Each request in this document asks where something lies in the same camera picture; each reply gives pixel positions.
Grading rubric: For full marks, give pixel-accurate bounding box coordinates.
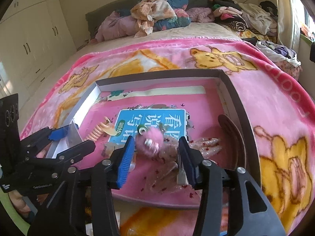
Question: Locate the pink book with blue label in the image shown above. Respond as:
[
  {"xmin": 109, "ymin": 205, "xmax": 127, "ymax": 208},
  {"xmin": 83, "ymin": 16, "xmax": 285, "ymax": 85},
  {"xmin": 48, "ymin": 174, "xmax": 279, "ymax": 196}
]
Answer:
[{"xmin": 91, "ymin": 86, "xmax": 229, "ymax": 202}]

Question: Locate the white box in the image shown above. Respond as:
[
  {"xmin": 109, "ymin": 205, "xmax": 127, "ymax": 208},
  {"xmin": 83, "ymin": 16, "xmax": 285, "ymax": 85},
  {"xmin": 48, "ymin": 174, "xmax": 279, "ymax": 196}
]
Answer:
[{"xmin": 64, "ymin": 119, "xmax": 85, "ymax": 144}]

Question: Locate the pile of clothes on bed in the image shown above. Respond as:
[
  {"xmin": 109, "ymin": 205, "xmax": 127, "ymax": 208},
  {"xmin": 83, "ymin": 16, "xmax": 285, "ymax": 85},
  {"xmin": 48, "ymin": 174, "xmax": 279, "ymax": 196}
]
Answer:
[{"xmin": 116, "ymin": 0, "xmax": 191, "ymax": 31}]

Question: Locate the bag of clothes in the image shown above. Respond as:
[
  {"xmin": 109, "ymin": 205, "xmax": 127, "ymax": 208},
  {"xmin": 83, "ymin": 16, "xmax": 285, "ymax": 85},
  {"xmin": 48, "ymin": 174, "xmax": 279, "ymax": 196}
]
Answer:
[{"xmin": 256, "ymin": 41, "xmax": 302, "ymax": 79}]

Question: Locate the beige curtain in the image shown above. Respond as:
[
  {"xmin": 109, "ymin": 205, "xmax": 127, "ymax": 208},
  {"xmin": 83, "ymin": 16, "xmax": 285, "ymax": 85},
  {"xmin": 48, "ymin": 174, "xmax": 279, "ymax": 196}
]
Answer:
[{"xmin": 273, "ymin": 0, "xmax": 296, "ymax": 52}]

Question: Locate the peach spiral hair tie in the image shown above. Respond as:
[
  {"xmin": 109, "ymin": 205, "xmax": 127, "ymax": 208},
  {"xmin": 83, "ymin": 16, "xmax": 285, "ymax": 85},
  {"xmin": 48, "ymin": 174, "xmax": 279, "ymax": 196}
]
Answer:
[{"xmin": 85, "ymin": 116, "xmax": 117, "ymax": 142}]

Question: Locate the cream wardrobe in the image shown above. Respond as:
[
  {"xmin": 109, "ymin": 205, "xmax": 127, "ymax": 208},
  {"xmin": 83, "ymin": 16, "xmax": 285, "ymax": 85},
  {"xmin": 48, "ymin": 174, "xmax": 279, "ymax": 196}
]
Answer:
[{"xmin": 0, "ymin": 0, "xmax": 77, "ymax": 99}]

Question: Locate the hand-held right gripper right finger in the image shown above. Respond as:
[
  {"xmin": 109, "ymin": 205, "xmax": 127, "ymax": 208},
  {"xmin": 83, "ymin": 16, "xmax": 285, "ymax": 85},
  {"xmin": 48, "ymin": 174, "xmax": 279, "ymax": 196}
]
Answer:
[{"xmin": 178, "ymin": 136, "xmax": 287, "ymax": 236}]

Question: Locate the pile of mixed clothes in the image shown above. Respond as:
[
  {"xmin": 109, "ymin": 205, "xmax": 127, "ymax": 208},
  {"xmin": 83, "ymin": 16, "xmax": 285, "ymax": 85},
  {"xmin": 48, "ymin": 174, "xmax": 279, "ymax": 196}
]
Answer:
[{"xmin": 209, "ymin": 0, "xmax": 279, "ymax": 39}]

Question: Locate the grey headboard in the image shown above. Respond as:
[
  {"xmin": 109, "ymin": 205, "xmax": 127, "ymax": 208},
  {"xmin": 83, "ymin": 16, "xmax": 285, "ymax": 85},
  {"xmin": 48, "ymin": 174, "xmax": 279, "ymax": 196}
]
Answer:
[{"xmin": 85, "ymin": 0, "xmax": 212, "ymax": 40}]

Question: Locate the purple pink garment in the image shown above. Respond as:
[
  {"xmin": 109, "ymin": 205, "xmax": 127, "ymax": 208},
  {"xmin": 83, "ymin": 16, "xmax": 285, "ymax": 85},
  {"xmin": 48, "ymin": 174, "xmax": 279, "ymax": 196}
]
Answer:
[{"xmin": 186, "ymin": 7, "xmax": 215, "ymax": 23}]

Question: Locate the beige bed sheet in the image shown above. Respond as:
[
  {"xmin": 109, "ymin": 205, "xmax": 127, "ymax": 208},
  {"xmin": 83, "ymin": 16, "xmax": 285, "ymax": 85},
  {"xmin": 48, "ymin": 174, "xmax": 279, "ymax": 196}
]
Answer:
[{"xmin": 18, "ymin": 21, "xmax": 240, "ymax": 113}]

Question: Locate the pink fuzzy hair clip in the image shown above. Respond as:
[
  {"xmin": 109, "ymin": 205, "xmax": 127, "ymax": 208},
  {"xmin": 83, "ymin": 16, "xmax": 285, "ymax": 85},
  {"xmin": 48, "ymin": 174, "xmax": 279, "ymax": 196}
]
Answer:
[{"xmin": 133, "ymin": 124, "xmax": 171, "ymax": 157}]

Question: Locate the silver metal hair clip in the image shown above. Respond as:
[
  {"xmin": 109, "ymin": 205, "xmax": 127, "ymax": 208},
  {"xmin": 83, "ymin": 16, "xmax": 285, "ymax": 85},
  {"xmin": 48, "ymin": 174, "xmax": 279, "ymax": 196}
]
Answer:
[{"xmin": 176, "ymin": 152, "xmax": 189, "ymax": 185}]

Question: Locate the pink quilted garment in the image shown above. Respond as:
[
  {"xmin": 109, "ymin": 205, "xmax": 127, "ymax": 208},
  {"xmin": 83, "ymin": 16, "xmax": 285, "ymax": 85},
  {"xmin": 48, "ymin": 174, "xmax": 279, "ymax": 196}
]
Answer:
[{"xmin": 95, "ymin": 11, "xmax": 141, "ymax": 43}]

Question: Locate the person's left hand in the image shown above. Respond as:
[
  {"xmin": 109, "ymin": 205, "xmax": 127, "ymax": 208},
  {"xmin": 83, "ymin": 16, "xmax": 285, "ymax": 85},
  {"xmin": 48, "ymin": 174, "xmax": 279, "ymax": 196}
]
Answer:
[{"xmin": 8, "ymin": 192, "xmax": 32, "ymax": 218}]

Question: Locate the pink bear print blanket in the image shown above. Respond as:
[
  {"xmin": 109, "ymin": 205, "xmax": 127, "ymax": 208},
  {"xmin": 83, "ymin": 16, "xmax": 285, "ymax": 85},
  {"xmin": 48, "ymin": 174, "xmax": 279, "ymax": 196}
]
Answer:
[{"xmin": 20, "ymin": 36, "xmax": 314, "ymax": 236}]

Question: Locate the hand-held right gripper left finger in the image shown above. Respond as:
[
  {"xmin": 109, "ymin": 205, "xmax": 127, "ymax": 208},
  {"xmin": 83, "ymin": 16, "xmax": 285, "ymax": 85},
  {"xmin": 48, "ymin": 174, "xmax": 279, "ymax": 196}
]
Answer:
[{"xmin": 27, "ymin": 137, "xmax": 136, "ymax": 236}]

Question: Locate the orange floral cloth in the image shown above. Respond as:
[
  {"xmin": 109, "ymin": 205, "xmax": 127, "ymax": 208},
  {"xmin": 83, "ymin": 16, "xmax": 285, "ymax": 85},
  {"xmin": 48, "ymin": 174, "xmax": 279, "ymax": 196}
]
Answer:
[{"xmin": 130, "ymin": 0, "xmax": 178, "ymax": 38}]

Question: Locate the shallow brown cardboard box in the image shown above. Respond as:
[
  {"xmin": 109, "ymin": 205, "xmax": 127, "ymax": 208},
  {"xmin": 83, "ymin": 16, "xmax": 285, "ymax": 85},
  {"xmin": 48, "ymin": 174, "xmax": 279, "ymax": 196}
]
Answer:
[{"xmin": 45, "ymin": 69, "xmax": 262, "ymax": 209}]

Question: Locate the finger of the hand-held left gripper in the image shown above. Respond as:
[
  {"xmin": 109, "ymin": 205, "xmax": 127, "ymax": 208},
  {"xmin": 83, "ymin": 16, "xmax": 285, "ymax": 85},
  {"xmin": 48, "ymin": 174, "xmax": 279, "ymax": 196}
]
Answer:
[
  {"xmin": 21, "ymin": 125, "xmax": 74, "ymax": 151},
  {"xmin": 55, "ymin": 140, "xmax": 96, "ymax": 165}
]

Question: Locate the window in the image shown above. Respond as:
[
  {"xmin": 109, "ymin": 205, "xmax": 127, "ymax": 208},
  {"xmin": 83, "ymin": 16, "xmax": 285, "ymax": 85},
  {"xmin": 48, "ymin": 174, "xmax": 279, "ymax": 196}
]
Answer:
[{"xmin": 292, "ymin": 0, "xmax": 315, "ymax": 42}]

